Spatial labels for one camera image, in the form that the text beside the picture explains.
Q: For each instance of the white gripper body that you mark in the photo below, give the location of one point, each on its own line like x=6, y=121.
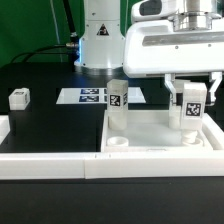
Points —
x=174, y=37

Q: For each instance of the white square table top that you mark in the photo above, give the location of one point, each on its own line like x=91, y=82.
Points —
x=149, y=131

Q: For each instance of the white U-shaped obstacle fence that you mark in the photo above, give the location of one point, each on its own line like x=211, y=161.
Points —
x=118, y=165

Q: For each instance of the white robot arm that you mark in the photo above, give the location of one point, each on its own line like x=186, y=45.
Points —
x=101, y=48

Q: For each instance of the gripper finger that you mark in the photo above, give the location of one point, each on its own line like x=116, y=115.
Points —
x=215, y=79
x=171, y=84

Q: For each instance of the white marker sheet with tags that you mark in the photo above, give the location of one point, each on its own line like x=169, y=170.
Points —
x=95, y=96

